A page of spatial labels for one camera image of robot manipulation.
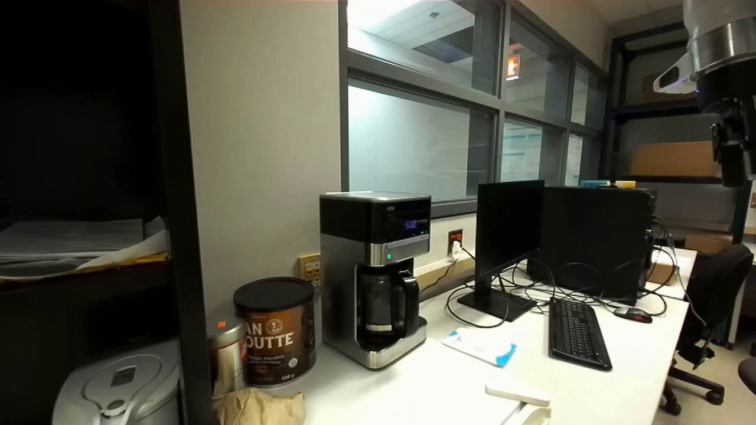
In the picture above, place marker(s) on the cardboard box on shelf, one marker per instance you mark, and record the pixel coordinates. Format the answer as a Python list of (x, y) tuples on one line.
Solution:
[(675, 158)]

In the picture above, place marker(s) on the black office chair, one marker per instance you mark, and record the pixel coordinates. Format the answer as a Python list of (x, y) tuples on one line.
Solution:
[(712, 290)]

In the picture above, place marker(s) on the white rice cooker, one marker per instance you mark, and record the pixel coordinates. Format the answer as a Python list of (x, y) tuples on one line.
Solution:
[(132, 387)]

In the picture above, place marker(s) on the black shelf unit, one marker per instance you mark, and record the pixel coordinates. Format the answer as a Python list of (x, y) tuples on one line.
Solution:
[(96, 126)]

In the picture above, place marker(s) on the small steel canister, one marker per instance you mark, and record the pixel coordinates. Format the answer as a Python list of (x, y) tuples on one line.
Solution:
[(227, 354)]

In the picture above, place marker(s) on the black and steel coffee machine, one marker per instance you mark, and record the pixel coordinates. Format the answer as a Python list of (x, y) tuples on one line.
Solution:
[(368, 231)]

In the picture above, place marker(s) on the black computer monitor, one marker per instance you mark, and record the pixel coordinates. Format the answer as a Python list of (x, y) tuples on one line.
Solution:
[(595, 242), (510, 229)]

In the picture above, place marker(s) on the black keyboard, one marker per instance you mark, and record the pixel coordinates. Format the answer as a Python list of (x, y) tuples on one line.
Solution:
[(576, 336)]

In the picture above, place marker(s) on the glass coffee carafe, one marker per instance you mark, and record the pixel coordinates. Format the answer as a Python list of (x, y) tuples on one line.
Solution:
[(387, 305)]

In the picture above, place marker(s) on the stack of papers on shelf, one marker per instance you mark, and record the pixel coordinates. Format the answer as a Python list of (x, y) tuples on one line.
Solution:
[(31, 250)]

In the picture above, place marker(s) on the black computer monitor left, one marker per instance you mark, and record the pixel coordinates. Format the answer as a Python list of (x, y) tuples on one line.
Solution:
[(510, 229)]

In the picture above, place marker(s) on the black computer mouse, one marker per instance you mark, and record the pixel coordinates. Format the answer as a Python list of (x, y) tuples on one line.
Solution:
[(634, 314)]

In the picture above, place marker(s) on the black computer monitor right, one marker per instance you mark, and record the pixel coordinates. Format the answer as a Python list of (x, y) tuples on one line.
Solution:
[(595, 242)]

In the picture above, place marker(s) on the wall power outlet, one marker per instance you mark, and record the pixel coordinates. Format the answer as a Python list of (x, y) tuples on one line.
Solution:
[(455, 242)]

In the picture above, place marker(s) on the white and blue paper booklet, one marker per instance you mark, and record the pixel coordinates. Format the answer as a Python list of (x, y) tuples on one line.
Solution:
[(481, 344)]

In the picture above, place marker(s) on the brown Van Houtte coffee can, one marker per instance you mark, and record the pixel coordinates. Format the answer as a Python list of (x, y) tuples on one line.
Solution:
[(281, 329)]

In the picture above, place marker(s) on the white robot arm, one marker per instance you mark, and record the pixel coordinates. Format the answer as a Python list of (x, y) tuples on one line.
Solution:
[(719, 66)]

